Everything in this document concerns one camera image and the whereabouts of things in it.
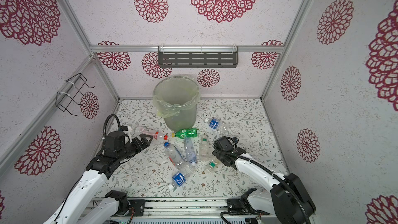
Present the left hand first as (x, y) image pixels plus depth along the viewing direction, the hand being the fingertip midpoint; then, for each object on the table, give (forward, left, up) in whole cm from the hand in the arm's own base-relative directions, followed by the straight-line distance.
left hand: (148, 141), depth 79 cm
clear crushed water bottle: (+2, -20, -15) cm, 25 cm away
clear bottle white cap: (+2, -29, -16) cm, 33 cm away
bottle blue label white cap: (-15, -16, -10) cm, 24 cm away
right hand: (0, -35, -11) cm, 37 cm away
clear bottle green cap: (-8, -34, -10) cm, 37 cm away
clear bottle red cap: (+14, +5, -12) cm, 19 cm away
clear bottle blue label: (+19, -37, -12) cm, 43 cm away
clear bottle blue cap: (-4, -13, -17) cm, 22 cm away
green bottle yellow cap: (+11, -18, -11) cm, 24 cm away
